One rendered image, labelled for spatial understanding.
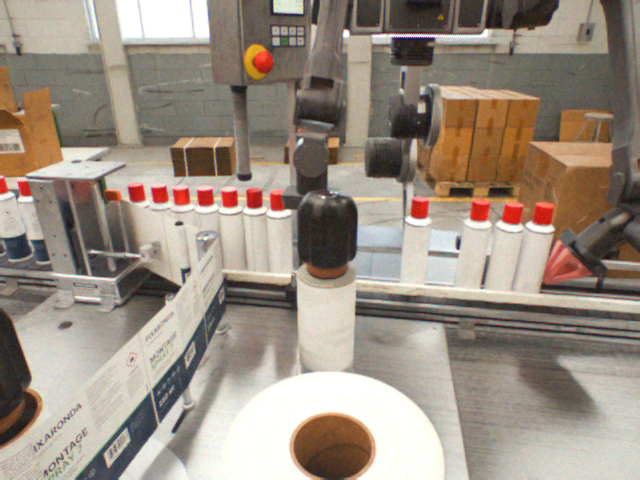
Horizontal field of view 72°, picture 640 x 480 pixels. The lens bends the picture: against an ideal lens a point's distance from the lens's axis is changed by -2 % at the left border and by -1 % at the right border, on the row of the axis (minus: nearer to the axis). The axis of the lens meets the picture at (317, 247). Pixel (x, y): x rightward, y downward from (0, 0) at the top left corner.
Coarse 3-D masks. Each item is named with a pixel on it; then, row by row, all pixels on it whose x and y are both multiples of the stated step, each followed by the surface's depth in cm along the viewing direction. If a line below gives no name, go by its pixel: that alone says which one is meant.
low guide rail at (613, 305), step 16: (224, 272) 94; (240, 272) 94; (256, 272) 94; (368, 288) 90; (384, 288) 89; (400, 288) 89; (416, 288) 88; (432, 288) 88; (448, 288) 88; (464, 288) 87; (544, 304) 85; (560, 304) 85; (576, 304) 84; (592, 304) 84; (608, 304) 83; (624, 304) 83
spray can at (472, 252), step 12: (480, 204) 82; (480, 216) 83; (468, 228) 84; (480, 228) 83; (468, 240) 85; (480, 240) 84; (468, 252) 86; (480, 252) 85; (468, 264) 87; (480, 264) 86; (456, 276) 90; (468, 276) 88; (480, 276) 88
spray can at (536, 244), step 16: (544, 208) 80; (528, 224) 84; (544, 224) 82; (528, 240) 83; (544, 240) 82; (528, 256) 84; (544, 256) 84; (528, 272) 85; (512, 288) 90; (528, 288) 87; (528, 304) 88
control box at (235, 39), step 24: (216, 0) 78; (240, 0) 74; (264, 0) 78; (216, 24) 80; (240, 24) 76; (264, 24) 79; (288, 24) 83; (216, 48) 82; (240, 48) 78; (264, 48) 80; (288, 48) 84; (216, 72) 84; (240, 72) 79; (288, 72) 86
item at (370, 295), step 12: (0, 264) 104; (12, 264) 104; (24, 264) 104; (36, 264) 104; (156, 276) 99; (252, 288) 95; (264, 288) 94; (276, 288) 94; (384, 300) 91; (396, 300) 90; (408, 300) 90; (420, 300) 90; (432, 300) 90; (444, 300) 90; (456, 300) 90; (468, 300) 90; (480, 300) 90; (636, 300) 90; (528, 312) 87; (540, 312) 86; (552, 312) 86; (564, 312) 86; (576, 312) 86; (588, 312) 86; (600, 312) 86; (612, 312) 86
